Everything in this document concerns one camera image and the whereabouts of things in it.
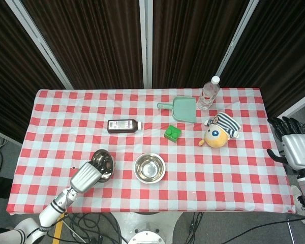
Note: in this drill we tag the yellow plush toy striped hat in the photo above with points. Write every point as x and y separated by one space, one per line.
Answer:
217 137

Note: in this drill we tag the green toy building block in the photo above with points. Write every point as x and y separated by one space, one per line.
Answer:
172 133

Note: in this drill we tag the white partition post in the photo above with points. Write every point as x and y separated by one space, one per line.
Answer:
40 45
233 43
145 50

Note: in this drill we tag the green plastic dustpan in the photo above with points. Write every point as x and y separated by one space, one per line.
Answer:
184 109

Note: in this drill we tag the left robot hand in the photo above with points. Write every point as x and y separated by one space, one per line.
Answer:
86 176

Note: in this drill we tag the dark brown curtain panel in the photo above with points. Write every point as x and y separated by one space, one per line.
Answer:
10 63
91 43
282 50
188 43

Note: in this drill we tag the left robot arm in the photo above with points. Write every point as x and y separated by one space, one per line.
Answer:
50 211

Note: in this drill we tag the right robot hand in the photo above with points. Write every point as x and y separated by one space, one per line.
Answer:
296 150

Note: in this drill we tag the red white checkered tablecloth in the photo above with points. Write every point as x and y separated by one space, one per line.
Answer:
193 172

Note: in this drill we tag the brown bottle white cap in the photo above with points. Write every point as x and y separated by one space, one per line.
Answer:
122 126

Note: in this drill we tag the clear plastic water bottle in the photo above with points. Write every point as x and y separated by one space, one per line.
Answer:
207 97

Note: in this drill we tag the white partition base rail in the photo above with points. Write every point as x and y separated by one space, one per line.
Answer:
297 105
5 136

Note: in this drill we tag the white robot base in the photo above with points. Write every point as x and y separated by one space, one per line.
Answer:
145 228

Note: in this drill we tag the stainless steel bowl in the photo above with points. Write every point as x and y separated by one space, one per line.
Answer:
150 167
101 157
150 181

